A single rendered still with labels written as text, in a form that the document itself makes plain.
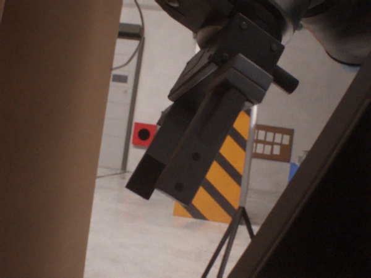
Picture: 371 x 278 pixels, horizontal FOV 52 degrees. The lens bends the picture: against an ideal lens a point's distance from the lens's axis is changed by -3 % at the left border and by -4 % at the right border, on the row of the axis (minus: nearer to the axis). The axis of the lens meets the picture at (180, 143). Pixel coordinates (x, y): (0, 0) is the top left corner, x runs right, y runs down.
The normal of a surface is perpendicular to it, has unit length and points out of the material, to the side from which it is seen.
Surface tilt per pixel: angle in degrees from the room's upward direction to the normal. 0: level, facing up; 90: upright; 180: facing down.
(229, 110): 111
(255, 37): 83
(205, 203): 90
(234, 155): 90
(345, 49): 156
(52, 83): 90
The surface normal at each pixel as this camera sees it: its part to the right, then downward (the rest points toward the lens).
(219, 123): 0.00, 0.33
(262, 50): 0.29, -0.11
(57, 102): 0.82, 0.10
